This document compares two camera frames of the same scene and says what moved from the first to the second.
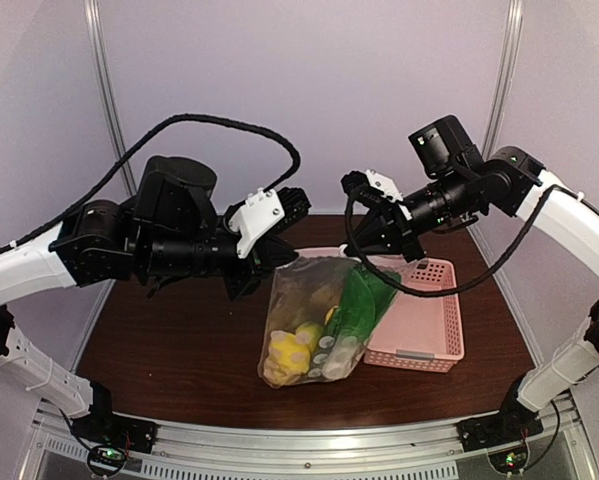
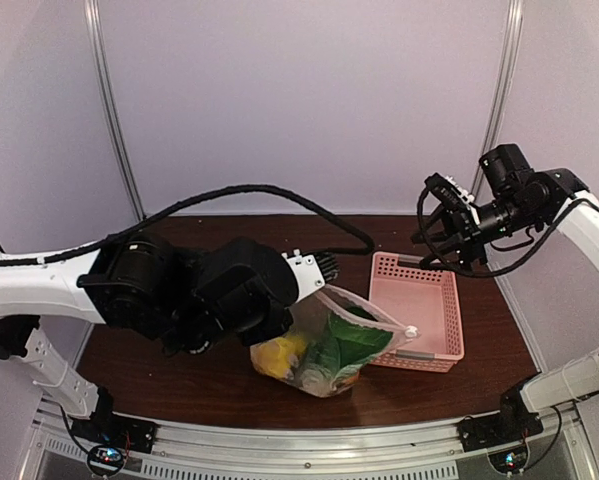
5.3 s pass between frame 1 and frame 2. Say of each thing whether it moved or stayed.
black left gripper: moved
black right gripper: moved
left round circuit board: stayed
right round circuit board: stayed
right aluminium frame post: stayed
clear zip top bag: moved
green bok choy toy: moved
